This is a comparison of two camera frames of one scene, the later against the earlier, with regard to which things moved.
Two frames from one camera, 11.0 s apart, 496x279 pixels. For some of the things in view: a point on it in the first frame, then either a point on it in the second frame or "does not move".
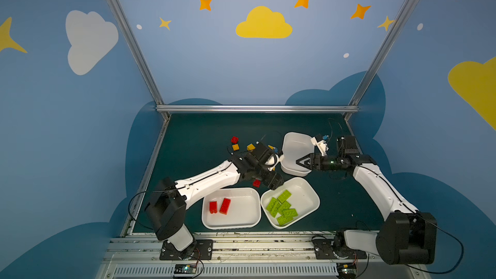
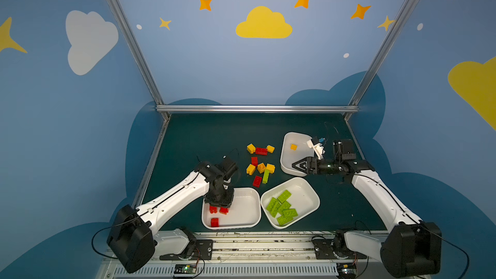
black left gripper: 265,172 to 220,200
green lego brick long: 271,204 does not move
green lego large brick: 284,196 does not move
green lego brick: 276,209 does not move
